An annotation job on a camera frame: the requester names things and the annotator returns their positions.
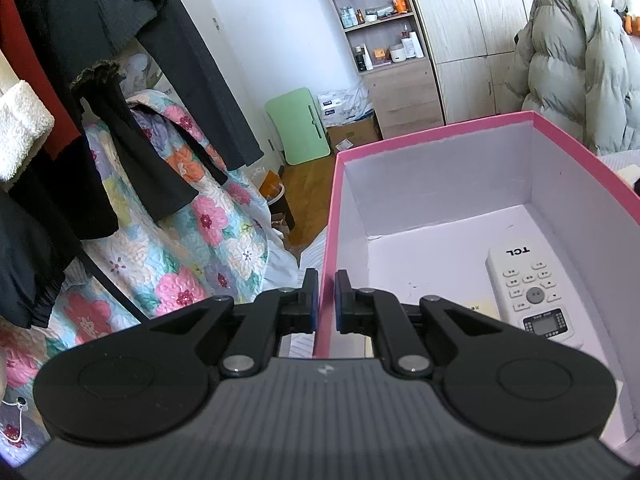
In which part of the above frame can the black ruffled-cuff garment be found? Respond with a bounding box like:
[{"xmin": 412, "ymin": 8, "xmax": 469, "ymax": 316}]
[{"xmin": 0, "ymin": 0, "xmax": 228, "ymax": 328}]

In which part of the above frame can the small cardboard box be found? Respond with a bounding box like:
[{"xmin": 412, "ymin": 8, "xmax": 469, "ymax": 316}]
[{"xmin": 326, "ymin": 112, "xmax": 383, "ymax": 153}]

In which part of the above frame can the grey puffer jacket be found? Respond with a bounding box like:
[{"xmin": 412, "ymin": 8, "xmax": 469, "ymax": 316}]
[{"xmin": 505, "ymin": 0, "xmax": 640, "ymax": 156}]

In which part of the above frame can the white fleece garment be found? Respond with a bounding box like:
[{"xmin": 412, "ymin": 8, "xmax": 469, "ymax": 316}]
[{"xmin": 0, "ymin": 55, "xmax": 55, "ymax": 183}]

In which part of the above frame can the pink cardboard box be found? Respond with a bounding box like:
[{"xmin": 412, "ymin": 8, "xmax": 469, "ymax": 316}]
[{"xmin": 313, "ymin": 110, "xmax": 640, "ymax": 453}]

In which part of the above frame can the red garment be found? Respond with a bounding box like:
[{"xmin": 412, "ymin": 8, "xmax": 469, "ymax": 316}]
[{"xmin": 0, "ymin": 0, "xmax": 83, "ymax": 161}]

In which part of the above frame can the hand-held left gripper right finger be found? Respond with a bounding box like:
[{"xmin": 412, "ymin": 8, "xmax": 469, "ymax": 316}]
[{"xmin": 335, "ymin": 270, "xmax": 506, "ymax": 378}]

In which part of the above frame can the white remote control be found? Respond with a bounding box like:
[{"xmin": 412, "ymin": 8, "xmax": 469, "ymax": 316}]
[{"xmin": 485, "ymin": 245, "xmax": 586, "ymax": 351}]

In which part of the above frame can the dark grey long coat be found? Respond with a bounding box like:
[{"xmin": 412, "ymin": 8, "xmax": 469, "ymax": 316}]
[{"xmin": 135, "ymin": 0, "xmax": 266, "ymax": 171}]

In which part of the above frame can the green folding table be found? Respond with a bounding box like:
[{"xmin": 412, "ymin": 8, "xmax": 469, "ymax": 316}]
[{"xmin": 264, "ymin": 87, "xmax": 332, "ymax": 166}]

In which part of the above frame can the light wooden wardrobe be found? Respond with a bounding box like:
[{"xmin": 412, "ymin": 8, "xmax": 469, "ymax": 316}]
[{"xmin": 400, "ymin": 0, "xmax": 561, "ymax": 126}]

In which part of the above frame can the floral quilt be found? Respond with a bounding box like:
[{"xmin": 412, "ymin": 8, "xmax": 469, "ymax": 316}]
[{"xmin": 0, "ymin": 87, "xmax": 301, "ymax": 456}]

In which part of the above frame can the thin white cord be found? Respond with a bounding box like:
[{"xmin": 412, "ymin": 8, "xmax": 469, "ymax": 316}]
[{"xmin": 0, "ymin": 395, "xmax": 28, "ymax": 448}]

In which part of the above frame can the white blue tissue package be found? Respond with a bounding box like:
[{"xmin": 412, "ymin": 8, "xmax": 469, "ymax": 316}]
[{"xmin": 316, "ymin": 85, "xmax": 375, "ymax": 128}]

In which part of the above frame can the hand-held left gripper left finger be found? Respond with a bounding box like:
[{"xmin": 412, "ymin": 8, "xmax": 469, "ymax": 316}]
[{"xmin": 145, "ymin": 269, "xmax": 318, "ymax": 378}]

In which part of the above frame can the light wooden bookshelf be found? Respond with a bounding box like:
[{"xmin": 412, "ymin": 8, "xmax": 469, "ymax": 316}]
[{"xmin": 315, "ymin": 0, "xmax": 446, "ymax": 138}]

